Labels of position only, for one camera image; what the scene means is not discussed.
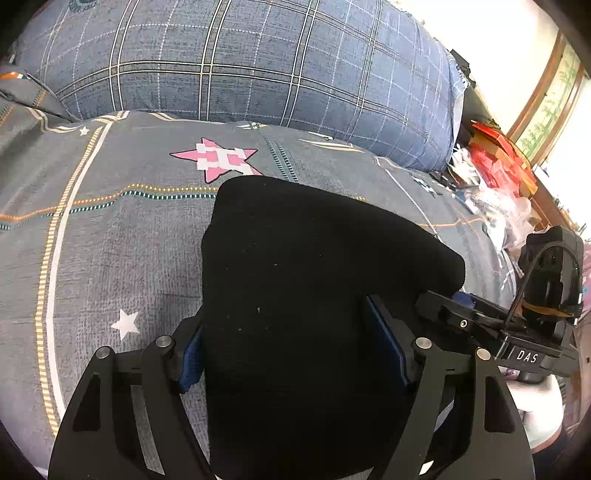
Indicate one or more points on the wooden framed picture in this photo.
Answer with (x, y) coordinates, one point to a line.
(543, 119)

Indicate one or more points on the red box pile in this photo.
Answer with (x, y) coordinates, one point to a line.
(500, 163)

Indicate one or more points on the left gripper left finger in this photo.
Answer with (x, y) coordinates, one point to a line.
(98, 438)

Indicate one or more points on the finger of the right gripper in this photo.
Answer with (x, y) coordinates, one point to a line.
(464, 299)
(482, 324)

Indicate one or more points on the blue plaid pillow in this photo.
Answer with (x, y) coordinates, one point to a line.
(360, 71)

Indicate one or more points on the black pants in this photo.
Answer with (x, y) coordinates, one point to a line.
(301, 382)

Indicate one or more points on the grey patterned bed sheet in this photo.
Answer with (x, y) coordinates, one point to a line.
(101, 222)

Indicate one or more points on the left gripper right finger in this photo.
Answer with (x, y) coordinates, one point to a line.
(463, 423)

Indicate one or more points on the clear plastic bags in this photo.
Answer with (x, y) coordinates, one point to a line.
(506, 216)

